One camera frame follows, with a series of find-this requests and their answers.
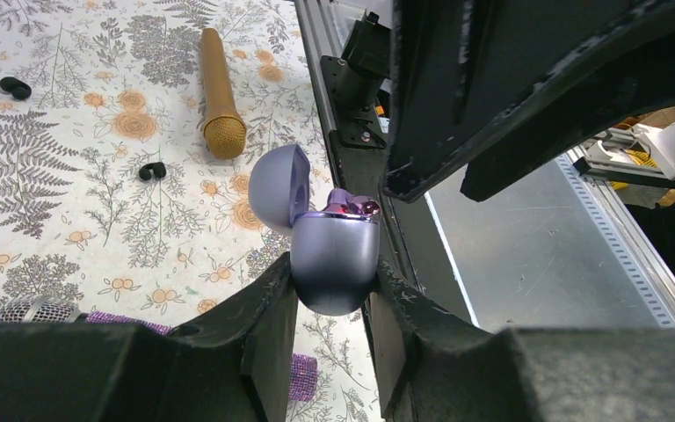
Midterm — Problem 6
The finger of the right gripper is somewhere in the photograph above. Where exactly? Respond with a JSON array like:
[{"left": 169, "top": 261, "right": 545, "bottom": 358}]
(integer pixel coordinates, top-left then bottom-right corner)
[
  {"left": 383, "top": 1, "right": 675, "bottom": 202},
  {"left": 461, "top": 35, "right": 675, "bottom": 202}
]

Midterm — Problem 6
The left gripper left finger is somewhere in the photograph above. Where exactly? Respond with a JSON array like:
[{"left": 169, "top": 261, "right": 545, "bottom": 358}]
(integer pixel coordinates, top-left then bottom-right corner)
[{"left": 0, "top": 254, "right": 297, "bottom": 421}]

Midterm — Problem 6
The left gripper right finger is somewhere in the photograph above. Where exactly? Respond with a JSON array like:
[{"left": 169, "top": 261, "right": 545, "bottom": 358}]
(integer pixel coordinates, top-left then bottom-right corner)
[{"left": 369, "top": 261, "right": 675, "bottom": 421}]

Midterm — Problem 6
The lavender earbud charging case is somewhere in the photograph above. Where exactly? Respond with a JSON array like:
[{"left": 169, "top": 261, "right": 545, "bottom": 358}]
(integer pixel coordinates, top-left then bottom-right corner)
[{"left": 248, "top": 144, "right": 380, "bottom": 317}]

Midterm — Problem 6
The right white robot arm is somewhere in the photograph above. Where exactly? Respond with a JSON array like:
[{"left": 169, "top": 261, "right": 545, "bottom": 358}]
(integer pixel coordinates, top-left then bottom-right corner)
[{"left": 327, "top": 1, "right": 675, "bottom": 202}]

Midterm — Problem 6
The purple glitter microphone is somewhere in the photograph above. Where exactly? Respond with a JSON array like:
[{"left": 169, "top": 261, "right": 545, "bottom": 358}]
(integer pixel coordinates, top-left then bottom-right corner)
[{"left": 0, "top": 295, "right": 320, "bottom": 403}]

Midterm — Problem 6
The white device on bench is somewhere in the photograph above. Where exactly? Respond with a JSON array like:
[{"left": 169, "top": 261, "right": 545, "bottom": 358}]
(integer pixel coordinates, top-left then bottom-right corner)
[{"left": 573, "top": 107, "right": 675, "bottom": 189}]

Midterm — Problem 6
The black earbud near centre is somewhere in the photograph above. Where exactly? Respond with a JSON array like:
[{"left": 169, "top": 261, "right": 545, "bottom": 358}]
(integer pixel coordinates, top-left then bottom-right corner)
[{"left": 137, "top": 162, "right": 167, "bottom": 181}]

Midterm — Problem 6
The black earbud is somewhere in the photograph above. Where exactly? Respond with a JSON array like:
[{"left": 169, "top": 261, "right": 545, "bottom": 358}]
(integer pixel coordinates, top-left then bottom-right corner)
[
  {"left": 0, "top": 76, "right": 33, "bottom": 101},
  {"left": 137, "top": 162, "right": 167, "bottom": 181}
]

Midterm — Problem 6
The gold microphone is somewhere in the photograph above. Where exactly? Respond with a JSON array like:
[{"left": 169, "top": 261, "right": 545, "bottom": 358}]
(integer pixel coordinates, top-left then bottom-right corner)
[{"left": 200, "top": 28, "right": 247, "bottom": 160}]

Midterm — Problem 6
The floral table mat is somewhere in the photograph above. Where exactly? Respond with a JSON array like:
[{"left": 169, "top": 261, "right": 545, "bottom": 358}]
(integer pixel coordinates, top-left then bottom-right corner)
[{"left": 0, "top": 1, "right": 333, "bottom": 326}]

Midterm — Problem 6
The black earbud upper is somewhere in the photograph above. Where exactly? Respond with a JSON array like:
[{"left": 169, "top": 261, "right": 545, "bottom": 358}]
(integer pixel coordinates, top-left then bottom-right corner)
[{"left": 0, "top": 76, "right": 33, "bottom": 101}]

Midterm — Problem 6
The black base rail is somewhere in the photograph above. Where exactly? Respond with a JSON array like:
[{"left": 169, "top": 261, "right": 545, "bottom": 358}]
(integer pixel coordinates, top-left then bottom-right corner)
[{"left": 294, "top": 1, "right": 479, "bottom": 325}]

